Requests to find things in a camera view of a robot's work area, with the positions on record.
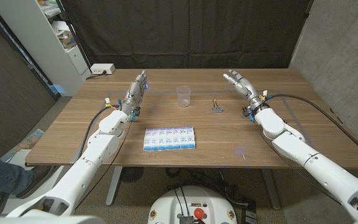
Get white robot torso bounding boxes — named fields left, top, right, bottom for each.
left=147, top=185, right=238, bottom=224

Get dark shoe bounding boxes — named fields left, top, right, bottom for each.
left=16, top=164, right=55, bottom=200

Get colourful magazine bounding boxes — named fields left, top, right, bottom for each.
left=11, top=129, right=45, bottom=155

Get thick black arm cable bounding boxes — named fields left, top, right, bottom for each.
left=265, top=93, right=358, bottom=164
left=78, top=104, right=122, bottom=159

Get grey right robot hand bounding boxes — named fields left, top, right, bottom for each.
left=223, top=69, right=263, bottom=109

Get blue white pill organizer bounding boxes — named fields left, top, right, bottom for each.
left=143, top=126, right=196, bottom=152

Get round black floor fan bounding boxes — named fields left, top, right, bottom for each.
left=120, top=167, right=145, bottom=184

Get white floor platform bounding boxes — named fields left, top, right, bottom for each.
left=0, top=149, right=65, bottom=215

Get black floor cables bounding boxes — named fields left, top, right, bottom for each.
left=166, top=167, right=248, bottom=206

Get white shelf cabinet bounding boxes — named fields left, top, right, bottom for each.
left=0, top=0, right=92, bottom=97

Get clear plastic measuring cup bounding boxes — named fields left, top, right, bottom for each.
left=176, top=85, right=192, bottom=108

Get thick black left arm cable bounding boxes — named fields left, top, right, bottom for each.
left=78, top=104, right=122, bottom=159

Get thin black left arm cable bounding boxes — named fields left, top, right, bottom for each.
left=75, top=121, right=133, bottom=210

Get white power strip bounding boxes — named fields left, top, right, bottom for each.
left=90, top=63, right=116, bottom=75

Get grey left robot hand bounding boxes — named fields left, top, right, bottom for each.
left=122, top=69, right=150, bottom=118

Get black curtain backdrop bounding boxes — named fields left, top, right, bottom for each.
left=60, top=0, right=314, bottom=70

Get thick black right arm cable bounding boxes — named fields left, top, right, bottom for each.
left=265, top=93, right=358, bottom=164

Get white paper stack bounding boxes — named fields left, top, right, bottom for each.
left=51, top=20, right=71, bottom=38

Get grey binder clip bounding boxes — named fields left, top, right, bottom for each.
left=211, top=98, right=224, bottom=113

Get white table leg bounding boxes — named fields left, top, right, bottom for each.
left=105, top=166, right=124, bottom=207
left=261, top=167, right=282, bottom=211

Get cardboard box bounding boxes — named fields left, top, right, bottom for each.
left=59, top=30, right=77, bottom=49

